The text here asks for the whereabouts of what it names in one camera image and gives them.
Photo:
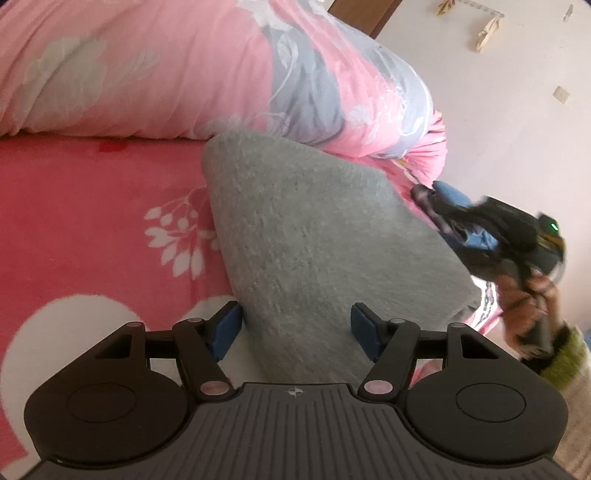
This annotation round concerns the person's right hand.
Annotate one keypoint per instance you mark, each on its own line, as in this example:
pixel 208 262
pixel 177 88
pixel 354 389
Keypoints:
pixel 526 300

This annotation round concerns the brown wooden headboard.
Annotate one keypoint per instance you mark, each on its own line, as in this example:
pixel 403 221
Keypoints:
pixel 364 16

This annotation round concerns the pink grey floral quilt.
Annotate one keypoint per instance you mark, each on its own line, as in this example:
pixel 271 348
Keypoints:
pixel 184 69

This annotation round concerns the small beige paper scrap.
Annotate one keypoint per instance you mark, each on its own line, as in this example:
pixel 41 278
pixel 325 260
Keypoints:
pixel 562 94

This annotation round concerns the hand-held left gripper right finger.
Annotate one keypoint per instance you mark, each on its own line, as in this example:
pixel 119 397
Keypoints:
pixel 364 330

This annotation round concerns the wooden clothespin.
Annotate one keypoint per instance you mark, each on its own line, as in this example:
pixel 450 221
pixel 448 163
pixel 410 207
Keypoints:
pixel 490 34
pixel 444 7

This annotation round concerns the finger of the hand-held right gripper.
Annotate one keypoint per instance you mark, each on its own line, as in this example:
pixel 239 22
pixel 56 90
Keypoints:
pixel 443 203
pixel 450 228

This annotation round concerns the pink floral fleece blanket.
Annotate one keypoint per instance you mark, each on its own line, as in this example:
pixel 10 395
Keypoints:
pixel 92 230

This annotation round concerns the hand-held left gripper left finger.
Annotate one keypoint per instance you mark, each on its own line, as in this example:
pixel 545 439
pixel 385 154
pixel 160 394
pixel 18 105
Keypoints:
pixel 226 325

